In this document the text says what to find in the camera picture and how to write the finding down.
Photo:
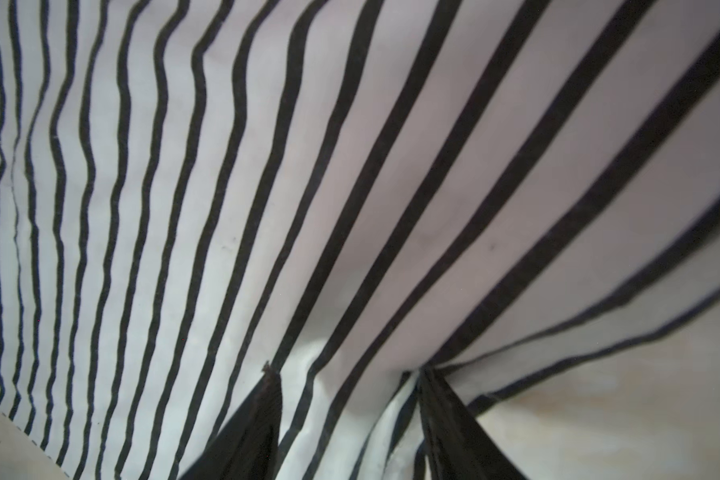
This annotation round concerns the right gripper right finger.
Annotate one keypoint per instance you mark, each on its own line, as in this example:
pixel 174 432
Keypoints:
pixel 456 446

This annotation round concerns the black white striped tank top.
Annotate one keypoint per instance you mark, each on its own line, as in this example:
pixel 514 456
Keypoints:
pixel 350 196

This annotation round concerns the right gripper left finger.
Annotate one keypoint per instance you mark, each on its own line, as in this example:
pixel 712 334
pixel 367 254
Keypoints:
pixel 247 446

